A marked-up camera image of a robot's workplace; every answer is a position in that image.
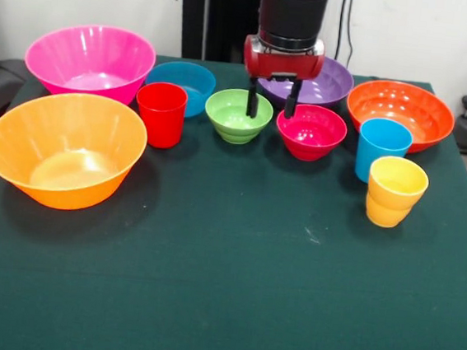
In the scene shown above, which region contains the blue bowl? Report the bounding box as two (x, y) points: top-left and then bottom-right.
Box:
(141, 58), (219, 121)

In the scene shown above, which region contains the black hanging cable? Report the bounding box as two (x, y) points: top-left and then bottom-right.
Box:
(334, 0), (361, 70)

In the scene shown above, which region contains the green bowl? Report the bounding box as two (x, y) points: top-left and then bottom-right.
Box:
(200, 85), (276, 149)

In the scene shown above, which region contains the small crimson bowl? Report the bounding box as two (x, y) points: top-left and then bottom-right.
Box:
(272, 100), (351, 166)

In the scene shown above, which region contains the dark green tablecloth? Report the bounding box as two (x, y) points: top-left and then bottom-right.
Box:
(0, 40), (467, 350)

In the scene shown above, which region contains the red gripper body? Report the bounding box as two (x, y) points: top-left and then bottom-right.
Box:
(241, 33), (328, 85)

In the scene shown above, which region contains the blue cup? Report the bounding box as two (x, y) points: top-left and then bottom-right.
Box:
(353, 115), (416, 189)

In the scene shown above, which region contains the large orange bowl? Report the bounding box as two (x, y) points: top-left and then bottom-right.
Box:
(0, 85), (153, 218)

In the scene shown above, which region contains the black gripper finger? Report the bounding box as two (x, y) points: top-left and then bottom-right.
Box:
(245, 76), (262, 120)
(282, 75), (306, 123)

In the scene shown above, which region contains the red-orange bowl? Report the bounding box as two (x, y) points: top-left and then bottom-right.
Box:
(341, 76), (460, 159)

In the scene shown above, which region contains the purple bowl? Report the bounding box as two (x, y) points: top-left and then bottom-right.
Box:
(255, 49), (357, 116)

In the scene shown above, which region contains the large pink bowl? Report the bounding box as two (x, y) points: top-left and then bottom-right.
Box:
(20, 17), (161, 110)

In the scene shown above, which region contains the yellow cup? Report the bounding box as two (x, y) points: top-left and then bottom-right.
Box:
(362, 153), (432, 232)

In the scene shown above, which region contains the red cup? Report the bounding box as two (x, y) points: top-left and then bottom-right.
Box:
(130, 79), (190, 152)

